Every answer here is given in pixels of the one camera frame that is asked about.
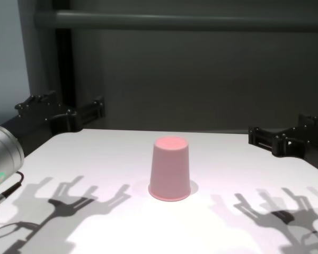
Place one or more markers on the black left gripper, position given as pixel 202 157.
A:
pixel 42 124

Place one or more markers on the pink plastic cup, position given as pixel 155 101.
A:
pixel 169 172

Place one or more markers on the grey horizontal handrail pipe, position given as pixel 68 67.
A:
pixel 175 19

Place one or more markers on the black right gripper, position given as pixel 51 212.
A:
pixel 302 145

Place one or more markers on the dark vertical frame post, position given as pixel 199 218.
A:
pixel 64 66

